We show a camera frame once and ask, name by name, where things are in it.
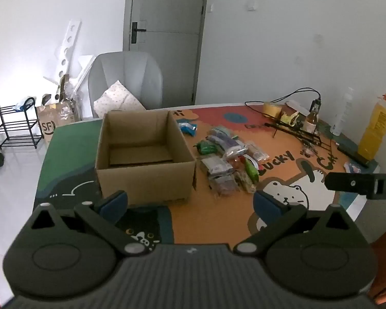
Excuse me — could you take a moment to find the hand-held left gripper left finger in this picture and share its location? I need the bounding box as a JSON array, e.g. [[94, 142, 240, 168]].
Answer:
[[29, 191, 146, 257]]

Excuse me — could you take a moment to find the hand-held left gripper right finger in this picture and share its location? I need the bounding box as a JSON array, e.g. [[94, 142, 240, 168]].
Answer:
[[233, 191, 356, 258]]

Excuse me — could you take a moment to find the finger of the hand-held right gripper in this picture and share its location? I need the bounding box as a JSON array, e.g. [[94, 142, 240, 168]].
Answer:
[[324, 171, 378, 197]]

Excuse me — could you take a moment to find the brown cardboard box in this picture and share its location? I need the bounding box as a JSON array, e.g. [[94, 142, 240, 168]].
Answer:
[[95, 109, 197, 205]]

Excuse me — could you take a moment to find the pile of snack packets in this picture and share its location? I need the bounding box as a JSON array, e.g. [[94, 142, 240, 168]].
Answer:
[[199, 127, 269, 197]]

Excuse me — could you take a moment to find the green snack packet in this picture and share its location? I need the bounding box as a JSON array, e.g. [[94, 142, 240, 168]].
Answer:
[[196, 140, 217, 155]]

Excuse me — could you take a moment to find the blue snack packet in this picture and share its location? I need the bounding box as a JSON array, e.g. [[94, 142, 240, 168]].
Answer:
[[178, 122, 198, 136]]

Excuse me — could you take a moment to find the black flat bar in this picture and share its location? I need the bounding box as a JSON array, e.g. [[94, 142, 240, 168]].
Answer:
[[336, 143, 370, 168]]

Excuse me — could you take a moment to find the colourful printed table mat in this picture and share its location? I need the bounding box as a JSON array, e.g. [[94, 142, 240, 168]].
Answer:
[[34, 103, 382, 248]]

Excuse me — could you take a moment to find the yellow plastic bottle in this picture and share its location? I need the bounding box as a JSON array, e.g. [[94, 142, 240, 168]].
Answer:
[[357, 94, 386, 161]]

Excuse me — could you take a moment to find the brown glass bottle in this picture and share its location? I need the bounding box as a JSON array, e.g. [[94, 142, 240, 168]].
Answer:
[[304, 99, 320, 135]]

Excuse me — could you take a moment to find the black folded tripod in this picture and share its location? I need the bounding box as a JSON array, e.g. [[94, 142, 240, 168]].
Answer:
[[265, 121, 337, 165]]

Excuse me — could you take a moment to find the yellow plastic bag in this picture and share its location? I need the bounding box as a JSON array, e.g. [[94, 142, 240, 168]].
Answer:
[[280, 111, 300, 127]]

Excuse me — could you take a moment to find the yellow tape roll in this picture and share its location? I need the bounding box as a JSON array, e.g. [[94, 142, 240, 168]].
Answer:
[[263, 101, 282, 118]]

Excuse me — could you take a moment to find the brown paper bag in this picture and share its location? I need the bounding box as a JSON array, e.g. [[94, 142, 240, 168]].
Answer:
[[36, 101, 78, 144]]

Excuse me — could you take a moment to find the white dotted pillow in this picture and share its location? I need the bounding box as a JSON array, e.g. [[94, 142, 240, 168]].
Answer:
[[93, 80, 147, 118]]

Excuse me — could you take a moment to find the black shoe rack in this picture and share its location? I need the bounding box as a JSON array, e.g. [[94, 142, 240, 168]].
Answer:
[[0, 98, 43, 149]]

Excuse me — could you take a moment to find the grey armchair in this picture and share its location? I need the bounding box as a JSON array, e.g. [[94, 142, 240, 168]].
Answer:
[[88, 51, 164, 119]]

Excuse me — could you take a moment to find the white foam board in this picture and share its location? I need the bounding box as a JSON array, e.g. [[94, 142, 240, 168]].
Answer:
[[73, 55, 97, 91]]

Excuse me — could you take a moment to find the white perforated board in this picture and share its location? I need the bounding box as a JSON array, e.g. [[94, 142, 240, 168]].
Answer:
[[53, 19, 82, 100]]

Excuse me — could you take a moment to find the grey door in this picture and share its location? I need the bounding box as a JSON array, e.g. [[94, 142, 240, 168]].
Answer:
[[124, 0, 209, 105]]

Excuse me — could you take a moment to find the black cable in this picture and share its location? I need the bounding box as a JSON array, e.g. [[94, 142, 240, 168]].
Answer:
[[244, 88, 322, 116]]

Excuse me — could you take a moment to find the black door handle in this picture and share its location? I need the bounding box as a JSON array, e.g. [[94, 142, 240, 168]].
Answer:
[[131, 22, 147, 44]]

